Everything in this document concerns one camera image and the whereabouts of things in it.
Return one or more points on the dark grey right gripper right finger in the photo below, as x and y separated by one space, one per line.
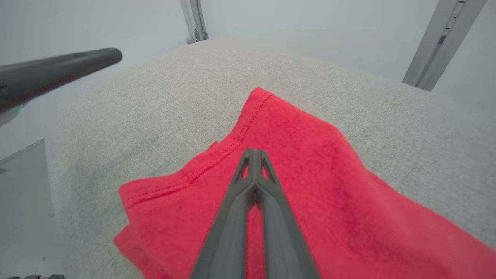
283 240

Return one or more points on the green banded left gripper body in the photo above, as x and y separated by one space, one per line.
9 115

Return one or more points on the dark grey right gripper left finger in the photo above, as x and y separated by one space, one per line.
228 232

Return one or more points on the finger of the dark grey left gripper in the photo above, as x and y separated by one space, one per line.
58 71

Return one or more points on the red jersey with white trim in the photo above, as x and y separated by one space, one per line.
329 186

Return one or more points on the grey metal frame post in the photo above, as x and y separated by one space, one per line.
195 19
438 46

